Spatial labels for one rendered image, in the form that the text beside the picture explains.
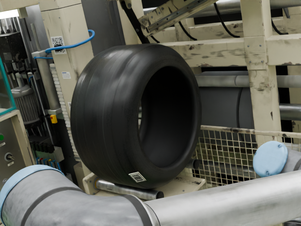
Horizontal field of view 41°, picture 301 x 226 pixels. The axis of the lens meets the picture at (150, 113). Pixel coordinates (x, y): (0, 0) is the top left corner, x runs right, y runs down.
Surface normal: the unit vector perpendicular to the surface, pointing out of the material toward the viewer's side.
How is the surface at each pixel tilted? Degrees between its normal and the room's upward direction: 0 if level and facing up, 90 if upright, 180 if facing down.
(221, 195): 30
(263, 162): 46
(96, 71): 34
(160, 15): 90
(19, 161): 90
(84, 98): 57
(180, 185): 0
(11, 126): 90
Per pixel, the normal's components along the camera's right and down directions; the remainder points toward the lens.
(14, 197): -0.63, -0.52
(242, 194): 0.37, -0.72
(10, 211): -0.78, -0.17
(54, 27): -0.58, 0.36
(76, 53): 0.79, 0.05
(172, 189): -0.18, -0.93
